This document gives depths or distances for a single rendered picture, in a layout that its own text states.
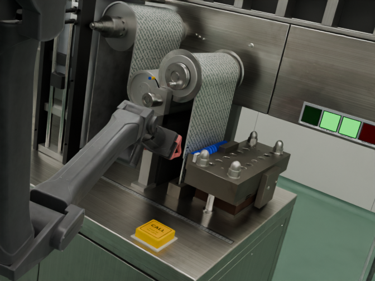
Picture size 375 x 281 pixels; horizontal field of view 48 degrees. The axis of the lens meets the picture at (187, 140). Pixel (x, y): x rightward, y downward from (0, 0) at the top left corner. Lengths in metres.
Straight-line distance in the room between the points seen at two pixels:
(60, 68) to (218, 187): 0.61
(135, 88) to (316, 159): 2.78
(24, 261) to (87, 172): 0.20
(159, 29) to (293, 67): 0.44
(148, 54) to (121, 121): 0.53
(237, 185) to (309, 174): 2.86
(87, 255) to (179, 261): 0.31
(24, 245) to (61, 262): 0.73
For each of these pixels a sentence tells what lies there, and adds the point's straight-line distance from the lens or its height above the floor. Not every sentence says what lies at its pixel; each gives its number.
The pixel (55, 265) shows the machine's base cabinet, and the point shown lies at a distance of 1.33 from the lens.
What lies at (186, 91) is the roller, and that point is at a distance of 1.19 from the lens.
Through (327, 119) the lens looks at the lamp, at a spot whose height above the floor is 1.19.
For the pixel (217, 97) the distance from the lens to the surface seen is 1.29.
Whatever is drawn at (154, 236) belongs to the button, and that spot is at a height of 0.92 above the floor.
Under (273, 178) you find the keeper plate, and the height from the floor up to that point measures 0.99.
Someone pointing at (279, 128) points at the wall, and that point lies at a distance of 3.97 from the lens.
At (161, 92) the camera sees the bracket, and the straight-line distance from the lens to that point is 1.20.
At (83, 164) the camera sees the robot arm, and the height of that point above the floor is 1.17.
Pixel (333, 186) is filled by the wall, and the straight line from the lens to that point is 3.93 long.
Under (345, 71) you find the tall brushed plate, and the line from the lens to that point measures 1.36.
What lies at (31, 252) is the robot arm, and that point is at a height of 1.13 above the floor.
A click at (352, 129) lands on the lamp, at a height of 1.18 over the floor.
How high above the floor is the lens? 1.47
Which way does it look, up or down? 19 degrees down
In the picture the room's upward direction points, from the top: 11 degrees clockwise
